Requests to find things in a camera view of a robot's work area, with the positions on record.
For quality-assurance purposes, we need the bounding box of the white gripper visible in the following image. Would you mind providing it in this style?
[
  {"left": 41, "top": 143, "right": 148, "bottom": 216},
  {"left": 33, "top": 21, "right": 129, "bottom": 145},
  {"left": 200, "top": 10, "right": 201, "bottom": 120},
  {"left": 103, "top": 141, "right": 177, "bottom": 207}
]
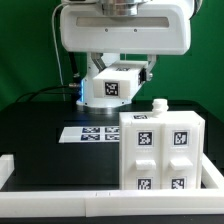
[{"left": 60, "top": 3, "right": 192, "bottom": 81}]

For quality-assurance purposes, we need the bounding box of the white cabinet top block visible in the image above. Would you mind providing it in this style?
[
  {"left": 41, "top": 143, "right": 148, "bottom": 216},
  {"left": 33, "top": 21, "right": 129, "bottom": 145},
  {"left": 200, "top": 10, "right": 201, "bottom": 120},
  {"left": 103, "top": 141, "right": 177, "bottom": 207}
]
[{"left": 93, "top": 60, "right": 147, "bottom": 100}]

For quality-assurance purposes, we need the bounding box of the white cabinet door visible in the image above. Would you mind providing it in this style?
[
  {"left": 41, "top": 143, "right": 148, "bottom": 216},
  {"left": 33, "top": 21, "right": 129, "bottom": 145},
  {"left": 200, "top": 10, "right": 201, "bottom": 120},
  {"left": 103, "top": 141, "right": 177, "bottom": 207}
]
[
  {"left": 161, "top": 122, "right": 200, "bottom": 190},
  {"left": 122, "top": 122, "right": 161, "bottom": 190}
]

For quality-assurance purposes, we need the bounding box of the white cabinet box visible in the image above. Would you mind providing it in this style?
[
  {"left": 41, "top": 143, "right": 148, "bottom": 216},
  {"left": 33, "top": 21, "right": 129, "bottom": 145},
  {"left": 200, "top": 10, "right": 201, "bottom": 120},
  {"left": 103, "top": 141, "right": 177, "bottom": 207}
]
[{"left": 119, "top": 99, "right": 205, "bottom": 190}]

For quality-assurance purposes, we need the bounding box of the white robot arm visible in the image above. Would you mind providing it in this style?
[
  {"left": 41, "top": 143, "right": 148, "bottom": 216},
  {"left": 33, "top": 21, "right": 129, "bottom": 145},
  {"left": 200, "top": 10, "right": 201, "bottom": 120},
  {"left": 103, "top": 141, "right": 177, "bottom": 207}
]
[{"left": 60, "top": 0, "right": 201, "bottom": 109}]

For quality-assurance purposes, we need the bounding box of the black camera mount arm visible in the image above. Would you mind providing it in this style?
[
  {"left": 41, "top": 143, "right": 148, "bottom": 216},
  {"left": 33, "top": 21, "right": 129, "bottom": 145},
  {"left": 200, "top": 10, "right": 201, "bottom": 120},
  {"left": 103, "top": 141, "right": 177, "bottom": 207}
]
[{"left": 68, "top": 52, "right": 81, "bottom": 83}]

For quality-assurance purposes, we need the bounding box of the white cable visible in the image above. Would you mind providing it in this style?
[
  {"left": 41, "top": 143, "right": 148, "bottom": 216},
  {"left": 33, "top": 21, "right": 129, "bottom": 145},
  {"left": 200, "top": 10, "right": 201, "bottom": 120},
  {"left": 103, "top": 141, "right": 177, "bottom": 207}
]
[{"left": 51, "top": 2, "right": 73, "bottom": 101}]

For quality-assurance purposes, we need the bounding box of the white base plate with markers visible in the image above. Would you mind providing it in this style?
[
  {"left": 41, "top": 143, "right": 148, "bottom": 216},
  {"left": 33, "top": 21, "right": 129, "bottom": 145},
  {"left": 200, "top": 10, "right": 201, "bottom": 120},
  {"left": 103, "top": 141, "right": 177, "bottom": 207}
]
[{"left": 59, "top": 126, "right": 120, "bottom": 143}]

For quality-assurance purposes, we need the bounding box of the black cable on table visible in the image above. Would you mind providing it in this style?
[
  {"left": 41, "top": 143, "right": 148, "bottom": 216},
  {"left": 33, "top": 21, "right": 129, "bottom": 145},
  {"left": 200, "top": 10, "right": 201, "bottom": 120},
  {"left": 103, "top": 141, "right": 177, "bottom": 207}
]
[{"left": 15, "top": 84, "right": 83, "bottom": 103}]

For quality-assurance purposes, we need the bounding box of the white U-shaped boundary frame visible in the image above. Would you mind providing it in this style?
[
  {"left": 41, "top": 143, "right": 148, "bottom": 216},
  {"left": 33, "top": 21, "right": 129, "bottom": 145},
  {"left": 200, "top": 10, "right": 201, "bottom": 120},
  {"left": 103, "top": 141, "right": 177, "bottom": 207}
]
[{"left": 0, "top": 155, "right": 224, "bottom": 218}]

